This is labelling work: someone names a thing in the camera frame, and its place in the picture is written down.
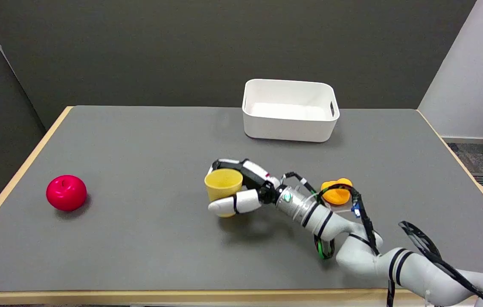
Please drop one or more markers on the yellow plastic cup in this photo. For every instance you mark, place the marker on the yellow plastic cup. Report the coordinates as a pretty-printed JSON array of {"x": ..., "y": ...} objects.
[{"x": 222, "y": 186}]

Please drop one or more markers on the orange toy on clear base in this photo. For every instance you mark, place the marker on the orange toy on clear base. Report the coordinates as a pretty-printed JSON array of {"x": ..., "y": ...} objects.
[{"x": 336, "y": 194}]

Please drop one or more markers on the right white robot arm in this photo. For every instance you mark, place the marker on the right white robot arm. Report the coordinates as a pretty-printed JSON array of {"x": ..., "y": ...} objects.
[{"x": 354, "y": 247}]

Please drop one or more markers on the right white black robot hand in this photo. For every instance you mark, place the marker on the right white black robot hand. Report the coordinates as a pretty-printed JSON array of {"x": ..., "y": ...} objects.
[{"x": 252, "y": 174}]

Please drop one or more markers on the white plastic storage box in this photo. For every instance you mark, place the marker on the white plastic storage box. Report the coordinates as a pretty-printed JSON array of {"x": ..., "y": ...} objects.
[{"x": 289, "y": 110}]

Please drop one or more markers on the red toy apple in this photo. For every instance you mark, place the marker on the red toy apple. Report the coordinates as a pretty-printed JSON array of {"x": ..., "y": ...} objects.
[{"x": 66, "y": 192}]

